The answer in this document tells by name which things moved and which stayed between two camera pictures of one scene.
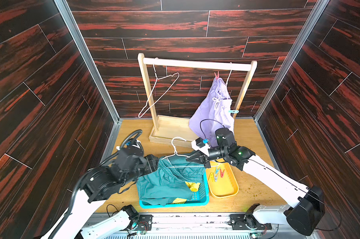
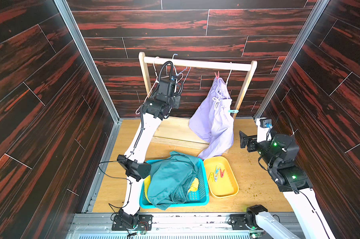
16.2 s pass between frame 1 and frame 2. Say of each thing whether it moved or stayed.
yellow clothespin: stayed
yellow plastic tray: stayed
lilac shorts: stayed
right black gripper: moved
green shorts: moved
